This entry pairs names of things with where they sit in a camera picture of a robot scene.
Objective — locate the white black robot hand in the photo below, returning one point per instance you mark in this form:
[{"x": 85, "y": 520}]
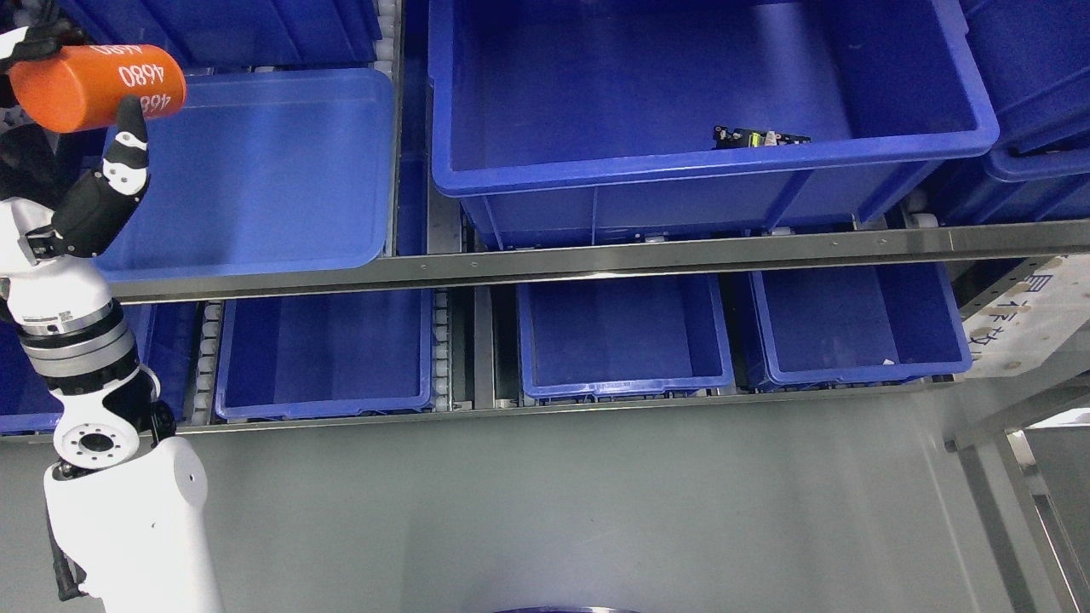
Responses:
[{"x": 83, "y": 219}]

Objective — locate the orange cylindrical capacitor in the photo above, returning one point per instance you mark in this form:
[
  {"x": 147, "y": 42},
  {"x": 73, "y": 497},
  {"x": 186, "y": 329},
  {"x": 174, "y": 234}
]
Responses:
[{"x": 81, "y": 87}]

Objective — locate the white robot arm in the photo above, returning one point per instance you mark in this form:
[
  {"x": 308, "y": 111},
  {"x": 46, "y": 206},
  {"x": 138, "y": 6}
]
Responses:
[{"x": 125, "y": 500}]

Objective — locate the white labelled shelf side panel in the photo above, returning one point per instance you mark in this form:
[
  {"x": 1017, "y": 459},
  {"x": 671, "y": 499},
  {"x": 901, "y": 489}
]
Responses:
[{"x": 1018, "y": 312}]

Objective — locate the blue bin lower far left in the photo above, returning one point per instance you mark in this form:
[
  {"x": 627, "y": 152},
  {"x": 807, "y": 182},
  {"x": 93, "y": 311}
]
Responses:
[{"x": 165, "y": 335}]

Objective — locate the shallow blue tray bin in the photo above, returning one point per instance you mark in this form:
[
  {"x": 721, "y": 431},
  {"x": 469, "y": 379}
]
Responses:
[{"x": 264, "y": 173}]

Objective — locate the blue bin top left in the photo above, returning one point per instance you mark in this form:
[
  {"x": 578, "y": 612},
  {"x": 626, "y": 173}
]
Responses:
[{"x": 238, "y": 33}]

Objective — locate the blue bin lower left-centre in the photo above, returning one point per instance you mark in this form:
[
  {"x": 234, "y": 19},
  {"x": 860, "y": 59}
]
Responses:
[{"x": 323, "y": 356}]

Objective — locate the large blue storage bin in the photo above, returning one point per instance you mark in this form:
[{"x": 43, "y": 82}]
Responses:
[{"x": 573, "y": 123}]

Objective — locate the blue bin lower middle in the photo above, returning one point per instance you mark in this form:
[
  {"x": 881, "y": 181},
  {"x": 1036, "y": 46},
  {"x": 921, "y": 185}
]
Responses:
[{"x": 623, "y": 337}]

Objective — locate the small black circuit board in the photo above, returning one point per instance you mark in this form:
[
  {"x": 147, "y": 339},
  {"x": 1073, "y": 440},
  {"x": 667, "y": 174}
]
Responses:
[{"x": 726, "y": 138}]

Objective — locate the blue bin lower right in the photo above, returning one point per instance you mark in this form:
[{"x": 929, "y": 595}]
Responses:
[{"x": 848, "y": 325}]

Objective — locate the blue bins far right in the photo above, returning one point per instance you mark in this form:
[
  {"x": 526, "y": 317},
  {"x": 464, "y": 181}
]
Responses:
[{"x": 1034, "y": 59}]

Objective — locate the metal shelf rail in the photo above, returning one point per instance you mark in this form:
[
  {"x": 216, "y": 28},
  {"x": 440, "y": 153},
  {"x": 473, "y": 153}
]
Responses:
[{"x": 792, "y": 251}]

